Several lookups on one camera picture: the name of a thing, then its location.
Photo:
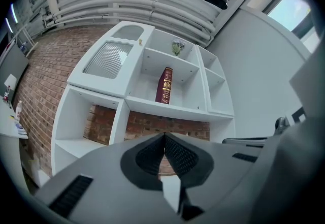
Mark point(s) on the white shade table lamp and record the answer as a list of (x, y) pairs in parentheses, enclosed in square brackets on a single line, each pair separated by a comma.
[(10, 80)]

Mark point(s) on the dark red gold-print book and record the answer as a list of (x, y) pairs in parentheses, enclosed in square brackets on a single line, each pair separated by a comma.
[(165, 85)]

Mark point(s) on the white plastic bottle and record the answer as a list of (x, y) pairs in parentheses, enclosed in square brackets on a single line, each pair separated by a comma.
[(18, 110)]

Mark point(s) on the flat booklets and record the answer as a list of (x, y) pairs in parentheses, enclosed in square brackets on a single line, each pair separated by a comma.
[(20, 128)]

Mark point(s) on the red label drink bottle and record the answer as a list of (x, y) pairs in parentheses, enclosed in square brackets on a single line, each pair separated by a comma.
[(6, 93)]

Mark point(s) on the white ladder rack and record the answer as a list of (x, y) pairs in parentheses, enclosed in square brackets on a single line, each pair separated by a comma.
[(25, 42)]

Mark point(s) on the bundle of white ceiling pipes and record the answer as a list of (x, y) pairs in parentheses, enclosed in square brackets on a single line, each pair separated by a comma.
[(132, 2)]

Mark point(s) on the black-framed window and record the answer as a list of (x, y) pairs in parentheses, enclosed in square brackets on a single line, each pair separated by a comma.
[(292, 12)]

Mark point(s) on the grey board panel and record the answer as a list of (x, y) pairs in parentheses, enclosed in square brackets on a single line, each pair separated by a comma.
[(12, 70)]

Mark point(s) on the short ceiling light tube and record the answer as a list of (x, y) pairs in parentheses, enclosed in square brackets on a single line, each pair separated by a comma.
[(14, 13)]

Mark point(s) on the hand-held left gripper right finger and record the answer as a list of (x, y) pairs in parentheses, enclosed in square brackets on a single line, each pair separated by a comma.
[(218, 162)]

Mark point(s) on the white side table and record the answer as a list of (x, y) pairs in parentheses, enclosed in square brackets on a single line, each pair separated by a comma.
[(8, 126)]

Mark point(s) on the white glass cabinet door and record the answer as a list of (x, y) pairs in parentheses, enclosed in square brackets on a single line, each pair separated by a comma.
[(109, 58)]

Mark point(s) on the white wall shelf unit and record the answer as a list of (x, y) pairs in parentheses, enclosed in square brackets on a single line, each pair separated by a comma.
[(152, 108)]

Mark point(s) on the pale flowers in white vase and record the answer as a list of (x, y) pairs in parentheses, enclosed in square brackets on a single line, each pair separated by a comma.
[(177, 46)]

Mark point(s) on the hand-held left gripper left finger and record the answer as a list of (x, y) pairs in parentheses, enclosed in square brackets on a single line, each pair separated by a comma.
[(101, 182)]

